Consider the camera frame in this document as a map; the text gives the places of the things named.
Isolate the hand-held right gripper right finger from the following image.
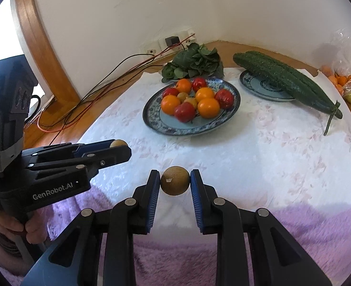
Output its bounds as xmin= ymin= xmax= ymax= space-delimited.
xmin=190 ymin=169 xmax=332 ymax=286

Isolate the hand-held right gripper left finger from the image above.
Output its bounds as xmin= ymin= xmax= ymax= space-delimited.
xmin=21 ymin=169 xmax=161 ymax=286

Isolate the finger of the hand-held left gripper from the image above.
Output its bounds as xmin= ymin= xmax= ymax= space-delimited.
xmin=22 ymin=139 xmax=118 ymax=159
xmin=27 ymin=145 xmax=132 ymax=182

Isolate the large blue patterned plate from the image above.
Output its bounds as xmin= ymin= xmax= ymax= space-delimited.
xmin=142 ymin=77 xmax=241 ymax=136

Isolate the orange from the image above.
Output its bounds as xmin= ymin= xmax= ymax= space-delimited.
xmin=175 ymin=78 xmax=193 ymax=94
xmin=161 ymin=94 xmax=181 ymax=116
xmin=195 ymin=87 xmax=215 ymax=103
xmin=197 ymin=98 xmax=221 ymax=118

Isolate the person's left forearm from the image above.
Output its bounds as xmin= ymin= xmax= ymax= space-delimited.
xmin=0 ymin=229 xmax=36 ymax=277

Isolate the person's left hand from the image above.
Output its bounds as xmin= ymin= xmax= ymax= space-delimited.
xmin=0 ymin=210 xmax=47 ymax=245

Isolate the white floral tablecloth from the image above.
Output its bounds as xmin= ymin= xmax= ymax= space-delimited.
xmin=77 ymin=66 xmax=351 ymax=215

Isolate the purple fluffy towel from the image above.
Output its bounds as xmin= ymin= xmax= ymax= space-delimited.
xmin=0 ymin=185 xmax=351 ymax=286

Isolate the leafy green vegetable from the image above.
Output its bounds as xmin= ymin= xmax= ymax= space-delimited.
xmin=161 ymin=43 xmax=224 ymax=83

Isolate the small blue patterned plate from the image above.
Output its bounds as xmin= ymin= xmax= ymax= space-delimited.
xmin=239 ymin=70 xmax=296 ymax=102

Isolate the green cucumber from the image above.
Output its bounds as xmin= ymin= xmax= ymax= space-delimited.
xmin=233 ymin=52 xmax=341 ymax=136
xmin=245 ymin=51 xmax=343 ymax=118

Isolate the pile of small tangerines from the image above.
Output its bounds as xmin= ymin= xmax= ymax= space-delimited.
xmin=321 ymin=66 xmax=351 ymax=94

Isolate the clear plastic bag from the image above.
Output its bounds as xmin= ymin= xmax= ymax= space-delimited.
xmin=321 ymin=30 xmax=351 ymax=111

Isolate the red cable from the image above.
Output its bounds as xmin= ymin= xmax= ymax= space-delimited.
xmin=37 ymin=34 xmax=195 ymax=133

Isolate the wooden window frame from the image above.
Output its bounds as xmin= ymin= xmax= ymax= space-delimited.
xmin=13 ymin=0 xmax=81 ymax=102

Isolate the black cable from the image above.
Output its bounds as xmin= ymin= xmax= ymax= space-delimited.
xmin=24 ymin=46 xmax=185 ymax=143

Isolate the white wall socket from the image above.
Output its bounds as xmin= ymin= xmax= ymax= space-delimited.
xmin=141 ymin=30 xmax=197 ymax=55

